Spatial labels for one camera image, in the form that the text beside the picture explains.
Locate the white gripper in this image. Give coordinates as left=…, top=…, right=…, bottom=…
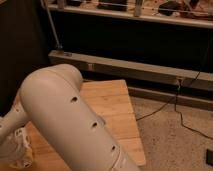
left=0, top=128, right=34, bottom=169

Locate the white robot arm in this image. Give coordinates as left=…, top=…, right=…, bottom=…
left=0, top=64, right=140, bottom=171

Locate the metal pole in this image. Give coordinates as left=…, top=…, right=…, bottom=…
left=43, top=0, right=63, bottom=50

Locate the black box on floor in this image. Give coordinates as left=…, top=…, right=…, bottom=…
left=206, top=149, right=213, bottom=166

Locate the metal shelf rail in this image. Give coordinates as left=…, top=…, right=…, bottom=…
left=46, top=3, right=213, bottom=29

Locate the black cable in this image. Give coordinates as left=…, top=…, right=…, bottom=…
left=135, top=33, right=213, bottom=141

